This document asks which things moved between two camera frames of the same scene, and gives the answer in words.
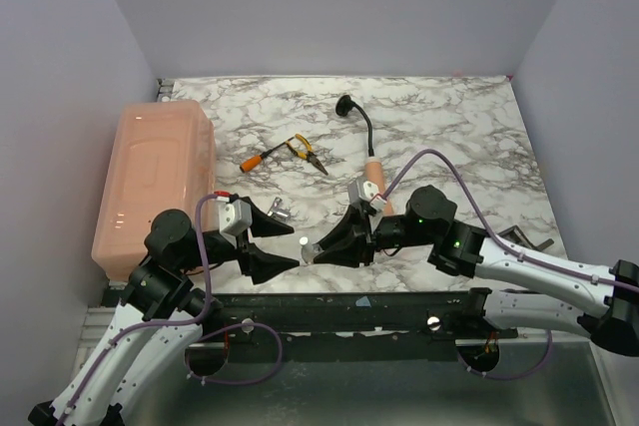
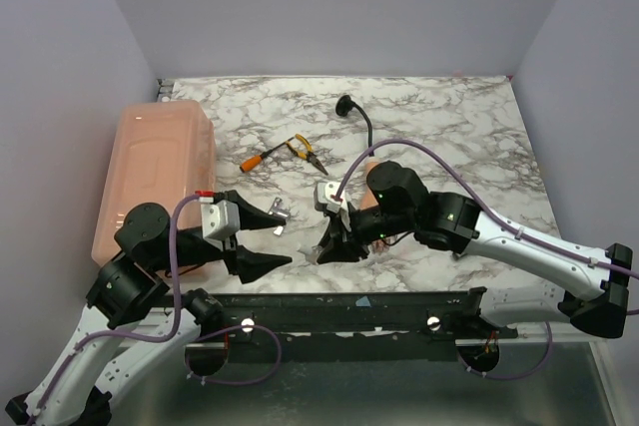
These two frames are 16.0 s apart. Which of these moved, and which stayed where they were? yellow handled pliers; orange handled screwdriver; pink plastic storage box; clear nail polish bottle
Moved: clear nail polish bottle
Stayed: orange handled screwdriver; yellow handled pliers; pink plastic storage box
